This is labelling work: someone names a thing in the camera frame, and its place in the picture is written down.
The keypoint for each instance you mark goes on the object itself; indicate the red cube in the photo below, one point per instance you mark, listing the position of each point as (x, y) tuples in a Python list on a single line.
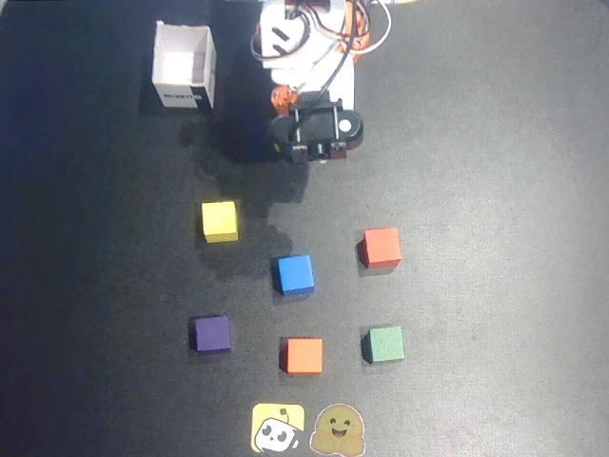
[(381, 245)]

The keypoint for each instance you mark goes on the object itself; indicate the hugging face sticker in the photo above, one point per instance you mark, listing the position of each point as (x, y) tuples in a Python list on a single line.
[(339, 428)]

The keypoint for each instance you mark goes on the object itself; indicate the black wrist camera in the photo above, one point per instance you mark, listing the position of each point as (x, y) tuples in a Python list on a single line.
[(323, 126)]

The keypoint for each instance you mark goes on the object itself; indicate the yellow cube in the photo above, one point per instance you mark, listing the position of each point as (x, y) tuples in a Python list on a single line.
[(219, 220)]

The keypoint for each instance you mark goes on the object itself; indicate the green cube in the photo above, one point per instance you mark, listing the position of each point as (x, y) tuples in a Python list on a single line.
[(385, 343)]

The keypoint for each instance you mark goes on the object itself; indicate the orange and white robot arm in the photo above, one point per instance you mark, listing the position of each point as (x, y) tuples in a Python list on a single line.
[(271, 47)]

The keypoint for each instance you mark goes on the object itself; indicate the orange cube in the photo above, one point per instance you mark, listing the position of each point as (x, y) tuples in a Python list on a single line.
[(304, 354)]

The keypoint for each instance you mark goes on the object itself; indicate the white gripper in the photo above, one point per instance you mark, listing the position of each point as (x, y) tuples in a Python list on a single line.
[(284, 101)]

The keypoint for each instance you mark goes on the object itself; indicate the purple cube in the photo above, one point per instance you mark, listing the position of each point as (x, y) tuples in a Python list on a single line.
[(213, 333)]

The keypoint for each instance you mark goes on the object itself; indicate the blue cube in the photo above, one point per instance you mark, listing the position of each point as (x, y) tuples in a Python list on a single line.
[(295, 272)]

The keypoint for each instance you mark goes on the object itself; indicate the yellow robot sticker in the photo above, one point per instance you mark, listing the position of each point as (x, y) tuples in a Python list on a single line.
[(276, 428)]

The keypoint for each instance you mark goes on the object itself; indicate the white cardboard box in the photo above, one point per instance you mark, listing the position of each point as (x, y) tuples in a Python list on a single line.
[(183, 57)]

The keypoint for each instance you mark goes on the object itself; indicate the black table mat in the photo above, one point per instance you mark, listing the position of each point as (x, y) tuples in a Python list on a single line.
[(476, 190)]

